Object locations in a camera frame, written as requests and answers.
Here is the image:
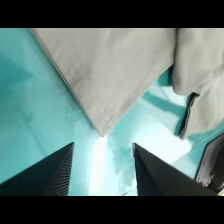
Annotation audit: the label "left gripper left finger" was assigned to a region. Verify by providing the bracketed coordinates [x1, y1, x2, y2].
[0, 141, 75, 197]

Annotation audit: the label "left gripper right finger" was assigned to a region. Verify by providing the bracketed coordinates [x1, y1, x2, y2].
[132, 142, 218, 197]

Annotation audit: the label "grey shirt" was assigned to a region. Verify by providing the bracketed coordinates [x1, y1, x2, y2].
[30, 27, 224, 140]

